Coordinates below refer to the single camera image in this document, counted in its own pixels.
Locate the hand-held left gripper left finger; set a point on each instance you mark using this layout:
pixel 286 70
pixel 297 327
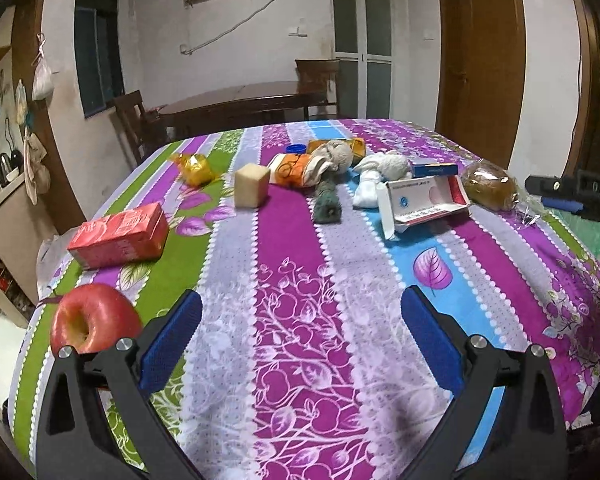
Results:
pixel 172 340

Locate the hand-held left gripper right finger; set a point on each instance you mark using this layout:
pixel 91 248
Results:
pixel 430 335

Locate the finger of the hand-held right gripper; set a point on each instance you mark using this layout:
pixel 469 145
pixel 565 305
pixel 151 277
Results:
pixel 550 184
pixel 562 205

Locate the bread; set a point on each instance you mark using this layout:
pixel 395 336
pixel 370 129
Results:
pixel 487 185

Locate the blue medicine box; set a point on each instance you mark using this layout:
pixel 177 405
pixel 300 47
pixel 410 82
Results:
pixel 432 167

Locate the white medicine box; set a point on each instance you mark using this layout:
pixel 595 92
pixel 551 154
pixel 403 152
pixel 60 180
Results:
pixel 420 200

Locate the white sock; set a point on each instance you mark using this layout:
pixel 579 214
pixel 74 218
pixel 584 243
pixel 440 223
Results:
pixel 385 165

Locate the yellow sponge block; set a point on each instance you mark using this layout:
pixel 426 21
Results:
pixel 252 185

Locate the orange paper cup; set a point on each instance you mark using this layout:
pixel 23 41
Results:
pixel 357 146
pixel 292 170

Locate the red apple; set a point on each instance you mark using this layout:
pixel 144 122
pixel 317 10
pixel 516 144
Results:
pixel 105 310

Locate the red carton box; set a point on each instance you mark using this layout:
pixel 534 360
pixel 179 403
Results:
pixel 120 235

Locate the brown wooden door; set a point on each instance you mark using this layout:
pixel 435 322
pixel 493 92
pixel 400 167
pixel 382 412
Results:
pixel 480 60

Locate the striped floral tablecloth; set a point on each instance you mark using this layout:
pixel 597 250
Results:
pixel 290 240

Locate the yellow foil wrapper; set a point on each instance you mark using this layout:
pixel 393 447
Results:
pixel 197 170

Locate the white cabinet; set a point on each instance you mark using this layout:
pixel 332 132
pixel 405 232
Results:
pixel 5 210

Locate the hanging beige cloth bag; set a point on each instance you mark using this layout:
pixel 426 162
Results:
pixel 35 170

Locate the blue bottle cap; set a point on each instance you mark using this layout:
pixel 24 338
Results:
pixel 296 149

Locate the dark wooden chair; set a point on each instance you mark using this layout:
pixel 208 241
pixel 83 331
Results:
pixel 130 110

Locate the black electric kettle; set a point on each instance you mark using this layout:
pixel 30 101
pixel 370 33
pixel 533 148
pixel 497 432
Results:
pixel 5 167

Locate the frosted glass door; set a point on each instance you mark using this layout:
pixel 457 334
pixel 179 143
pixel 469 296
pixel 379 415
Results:
pixel 360 35

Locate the dark wooden dining table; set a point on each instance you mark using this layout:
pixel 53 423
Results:
pixel 240 100

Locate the brown wooden chair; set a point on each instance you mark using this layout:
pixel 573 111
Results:
pixel 317 77

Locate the hanging white plastic bag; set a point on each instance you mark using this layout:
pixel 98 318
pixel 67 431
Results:
pixel 42 80

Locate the dark window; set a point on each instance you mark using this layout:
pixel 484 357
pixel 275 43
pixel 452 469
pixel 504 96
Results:
pixel 97 50

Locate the wooden doorway frame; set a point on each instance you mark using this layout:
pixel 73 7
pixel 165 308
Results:
pixel 595 60

